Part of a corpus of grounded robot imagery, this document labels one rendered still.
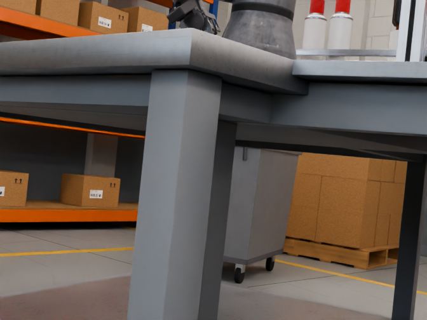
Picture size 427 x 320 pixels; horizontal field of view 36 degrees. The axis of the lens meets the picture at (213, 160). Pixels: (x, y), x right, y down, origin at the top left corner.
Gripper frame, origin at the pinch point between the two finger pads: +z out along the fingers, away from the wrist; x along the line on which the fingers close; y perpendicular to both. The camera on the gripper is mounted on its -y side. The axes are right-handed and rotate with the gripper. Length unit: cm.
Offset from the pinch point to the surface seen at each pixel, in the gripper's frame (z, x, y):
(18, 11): -196, 209, 192
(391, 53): 21.9, -42.0, -4.0
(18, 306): 37, 78, -8
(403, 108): 46, -49, -61
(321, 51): 14.0, -28.5, -4.0
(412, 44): 26, -48, -16
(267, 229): 18, 98, 213
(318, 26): 7.5, -29.6, -1.4
